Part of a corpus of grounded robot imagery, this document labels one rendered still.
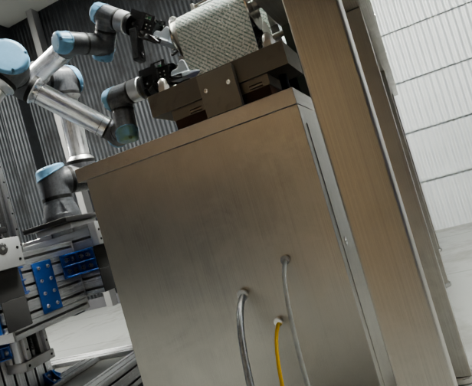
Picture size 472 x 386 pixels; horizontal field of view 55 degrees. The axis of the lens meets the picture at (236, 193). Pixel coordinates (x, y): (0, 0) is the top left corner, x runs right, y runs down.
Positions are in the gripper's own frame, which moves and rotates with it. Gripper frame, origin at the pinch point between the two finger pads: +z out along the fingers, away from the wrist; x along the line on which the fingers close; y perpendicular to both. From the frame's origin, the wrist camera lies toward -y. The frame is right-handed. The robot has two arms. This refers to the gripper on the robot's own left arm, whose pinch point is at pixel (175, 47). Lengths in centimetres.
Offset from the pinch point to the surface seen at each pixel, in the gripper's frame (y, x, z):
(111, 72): -38, 300, -252
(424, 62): 74, 302, 56
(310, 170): -16, -34, 65
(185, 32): 5.2, -8.1, 7.0
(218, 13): 13.6, -8.1, 15.5
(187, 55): -1.1, -8.2, 10.1
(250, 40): 9.3, -8.2, 28.2
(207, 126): -16, -34, 37
